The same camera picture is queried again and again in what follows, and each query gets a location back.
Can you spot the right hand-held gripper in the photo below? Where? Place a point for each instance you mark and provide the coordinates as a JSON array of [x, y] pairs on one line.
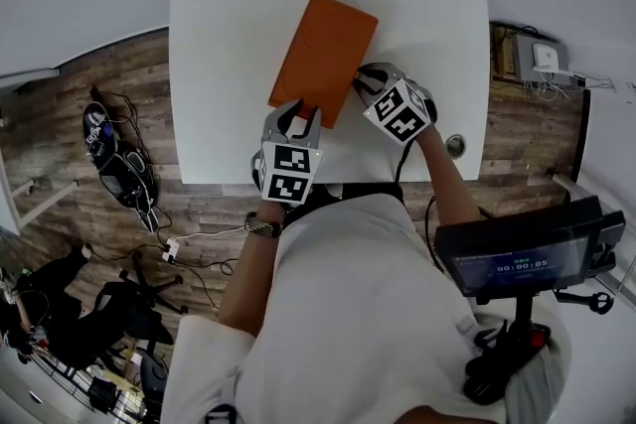
[[400, 114]]

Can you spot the person's right forearm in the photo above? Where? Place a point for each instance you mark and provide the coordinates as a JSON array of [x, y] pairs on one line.
[[447, 174]]

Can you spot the orange tray with packets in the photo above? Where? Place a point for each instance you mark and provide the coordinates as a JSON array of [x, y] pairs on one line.
[[340, 106]]

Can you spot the black tablet monitor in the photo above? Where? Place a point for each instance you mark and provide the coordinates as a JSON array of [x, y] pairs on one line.
[[522, 258]]

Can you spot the white router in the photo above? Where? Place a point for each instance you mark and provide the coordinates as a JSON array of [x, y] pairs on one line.
[[545, 57]]

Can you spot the white side table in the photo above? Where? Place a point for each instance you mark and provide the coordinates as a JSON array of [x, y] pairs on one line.
[[11, 208]]

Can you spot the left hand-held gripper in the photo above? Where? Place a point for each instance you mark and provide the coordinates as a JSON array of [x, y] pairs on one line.
[[288, 174]]

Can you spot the white power strip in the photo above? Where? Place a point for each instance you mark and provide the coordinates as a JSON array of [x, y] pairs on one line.
[[170, 249]]

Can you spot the person's black trousers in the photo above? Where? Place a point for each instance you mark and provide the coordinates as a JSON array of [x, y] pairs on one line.
[[367, 191]]

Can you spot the black office chair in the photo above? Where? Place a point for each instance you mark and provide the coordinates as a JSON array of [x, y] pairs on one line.
[[144, 308]]

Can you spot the person's left forearm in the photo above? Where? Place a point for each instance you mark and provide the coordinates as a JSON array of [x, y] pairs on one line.
[[253, 273]]

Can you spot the grey equipment box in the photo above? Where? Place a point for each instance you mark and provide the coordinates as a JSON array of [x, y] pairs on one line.
[[526, 64]]

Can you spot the orange box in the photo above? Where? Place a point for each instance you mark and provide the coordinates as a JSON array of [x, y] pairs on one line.
[[320, 49]]

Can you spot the person's face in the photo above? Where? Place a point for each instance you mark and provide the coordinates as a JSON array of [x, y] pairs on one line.
[[447, 414]]

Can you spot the person's white shirt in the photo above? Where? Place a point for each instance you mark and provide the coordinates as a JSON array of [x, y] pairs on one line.
[[358, 313]]

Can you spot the metal desk grommet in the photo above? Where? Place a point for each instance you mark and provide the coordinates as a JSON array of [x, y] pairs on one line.
[[454, 145]]

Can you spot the black monitor mount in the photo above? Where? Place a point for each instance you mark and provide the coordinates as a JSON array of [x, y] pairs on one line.
[[517, 347]]

